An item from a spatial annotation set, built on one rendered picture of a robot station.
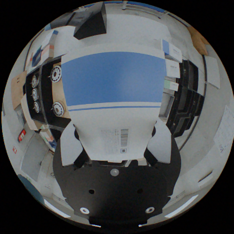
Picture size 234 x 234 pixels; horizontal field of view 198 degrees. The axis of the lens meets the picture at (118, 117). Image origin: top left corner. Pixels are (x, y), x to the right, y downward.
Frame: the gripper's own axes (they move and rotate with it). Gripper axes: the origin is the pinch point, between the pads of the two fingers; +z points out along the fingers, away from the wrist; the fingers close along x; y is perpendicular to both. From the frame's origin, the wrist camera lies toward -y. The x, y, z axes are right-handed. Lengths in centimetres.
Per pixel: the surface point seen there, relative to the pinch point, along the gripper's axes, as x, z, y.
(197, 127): 285, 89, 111
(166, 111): 44, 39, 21
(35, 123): -78, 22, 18
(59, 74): -28.9, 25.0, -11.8
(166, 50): 33, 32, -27
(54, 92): -37.7, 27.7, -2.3
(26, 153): -313, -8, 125
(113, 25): -1, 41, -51
